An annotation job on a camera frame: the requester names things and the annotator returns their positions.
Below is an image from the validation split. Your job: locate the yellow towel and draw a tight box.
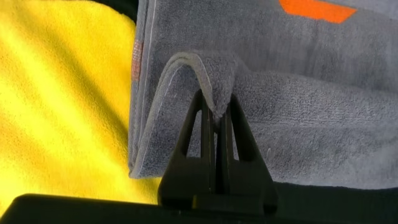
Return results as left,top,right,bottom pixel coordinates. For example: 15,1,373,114
0,0,161,215

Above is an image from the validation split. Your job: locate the grey towel with orange marks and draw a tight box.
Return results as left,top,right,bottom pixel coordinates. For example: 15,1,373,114
127,0,398,190

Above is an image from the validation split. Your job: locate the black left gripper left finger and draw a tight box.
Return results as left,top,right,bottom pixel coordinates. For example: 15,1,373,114
157,90,218,206

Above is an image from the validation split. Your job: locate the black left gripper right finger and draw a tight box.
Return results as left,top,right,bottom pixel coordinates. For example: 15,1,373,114
217,94,279,215

